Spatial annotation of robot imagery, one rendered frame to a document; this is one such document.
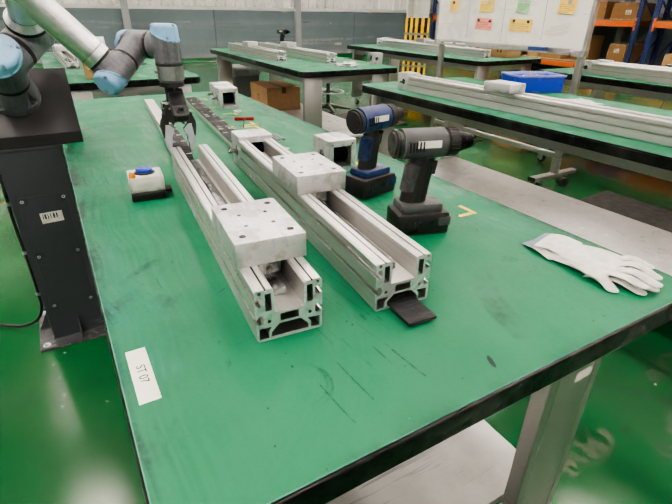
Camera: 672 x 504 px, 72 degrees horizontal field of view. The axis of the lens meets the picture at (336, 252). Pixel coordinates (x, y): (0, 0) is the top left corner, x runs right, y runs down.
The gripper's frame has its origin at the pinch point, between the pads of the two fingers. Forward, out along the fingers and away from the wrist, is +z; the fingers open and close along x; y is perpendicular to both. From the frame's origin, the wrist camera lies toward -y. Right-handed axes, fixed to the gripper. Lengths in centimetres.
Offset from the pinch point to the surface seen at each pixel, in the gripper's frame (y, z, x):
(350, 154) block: -31, -2, -43
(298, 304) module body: -97, -2, -1
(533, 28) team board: 127, -28, -272
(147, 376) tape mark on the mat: -98, 2, 21
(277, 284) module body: -93, -4, 1
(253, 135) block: -17.0, -6.8, -18.4
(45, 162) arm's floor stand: 34, 9, 41
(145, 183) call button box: -33.6, -1.9, 13.7
